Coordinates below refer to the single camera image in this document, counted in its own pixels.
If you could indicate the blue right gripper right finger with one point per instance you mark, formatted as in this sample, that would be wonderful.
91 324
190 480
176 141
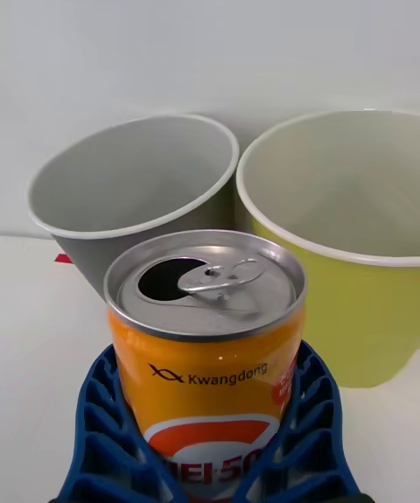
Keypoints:
310 450

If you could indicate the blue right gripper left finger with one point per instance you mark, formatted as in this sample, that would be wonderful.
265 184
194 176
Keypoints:
105 455

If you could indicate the orange drink can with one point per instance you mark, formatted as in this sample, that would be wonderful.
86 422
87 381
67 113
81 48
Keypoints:
197 380

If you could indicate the yellow-green plastic waste bin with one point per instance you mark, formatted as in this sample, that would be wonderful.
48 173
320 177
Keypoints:
363 315

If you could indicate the grey plastic waste bin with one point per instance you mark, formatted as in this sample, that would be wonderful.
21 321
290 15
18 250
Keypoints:
131 188

